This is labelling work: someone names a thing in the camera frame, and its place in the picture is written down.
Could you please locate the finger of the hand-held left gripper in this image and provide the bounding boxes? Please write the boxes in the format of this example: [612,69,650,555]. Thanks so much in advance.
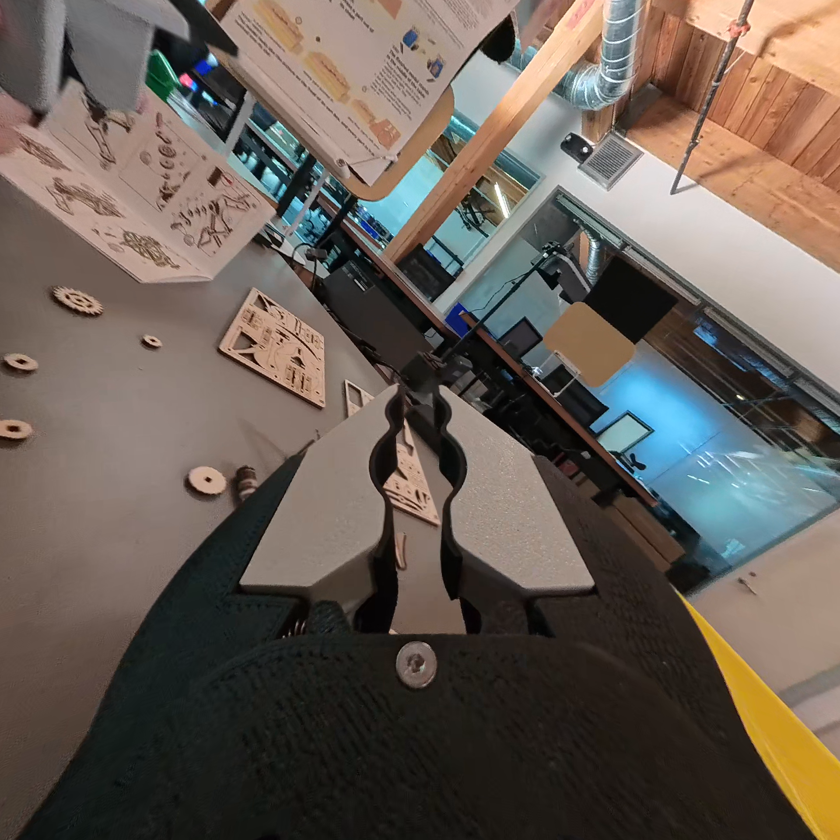
[66,0,239,114]
[0,0,68,114]

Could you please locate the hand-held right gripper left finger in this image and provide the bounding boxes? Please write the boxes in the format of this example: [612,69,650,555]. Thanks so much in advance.
[238,386,403,634]

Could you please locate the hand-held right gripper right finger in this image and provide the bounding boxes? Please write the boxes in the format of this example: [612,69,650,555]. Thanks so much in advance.
[433,386,598,636]

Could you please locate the square wooden parts sheet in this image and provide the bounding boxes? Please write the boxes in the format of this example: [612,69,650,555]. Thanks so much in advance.
[218,287,328,410]

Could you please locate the person's left hand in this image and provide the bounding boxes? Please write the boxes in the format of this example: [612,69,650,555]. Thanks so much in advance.
[0,91,40,157]

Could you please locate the green storage bins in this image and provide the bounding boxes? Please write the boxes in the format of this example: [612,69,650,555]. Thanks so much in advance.
[146,51,177,101]

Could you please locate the pointed engraved wooden part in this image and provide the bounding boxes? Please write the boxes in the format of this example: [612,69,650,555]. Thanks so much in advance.
[382,420,442,527]

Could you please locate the white instruction booklet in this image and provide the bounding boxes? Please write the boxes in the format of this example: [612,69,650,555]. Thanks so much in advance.
[0,84,278,285]

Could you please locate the tan board on stand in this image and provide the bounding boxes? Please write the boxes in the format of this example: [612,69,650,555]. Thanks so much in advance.
[543,302,637,389]

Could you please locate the clipboard with instruction sheets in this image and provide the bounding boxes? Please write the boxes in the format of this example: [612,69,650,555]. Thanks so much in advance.
[218,0,526,202]

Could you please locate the wooden gear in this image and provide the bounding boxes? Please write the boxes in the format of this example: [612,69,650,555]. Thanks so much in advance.
[51,285,106,318]

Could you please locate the yellow plastic bin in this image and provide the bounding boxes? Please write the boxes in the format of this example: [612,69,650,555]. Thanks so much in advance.
[675,587,840,840]

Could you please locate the hanging metal rod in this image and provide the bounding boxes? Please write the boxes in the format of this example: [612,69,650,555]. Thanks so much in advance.
[669,0,756,196]

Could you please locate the black wall screen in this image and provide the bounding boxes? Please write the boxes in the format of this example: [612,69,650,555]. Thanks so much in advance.
[583,255,680,345]

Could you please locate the camera on black tripod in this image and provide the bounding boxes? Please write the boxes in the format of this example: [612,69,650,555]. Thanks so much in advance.
[440,239,573,368]

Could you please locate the wall vent grille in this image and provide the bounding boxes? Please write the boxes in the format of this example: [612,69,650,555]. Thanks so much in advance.
[577,130,645,191]

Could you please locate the wooden beam post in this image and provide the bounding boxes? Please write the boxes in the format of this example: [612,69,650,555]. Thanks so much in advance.
[381,0,608,263]

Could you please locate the silver elbow air duct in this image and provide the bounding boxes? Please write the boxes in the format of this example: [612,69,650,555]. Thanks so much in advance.
[512,0,647,116]

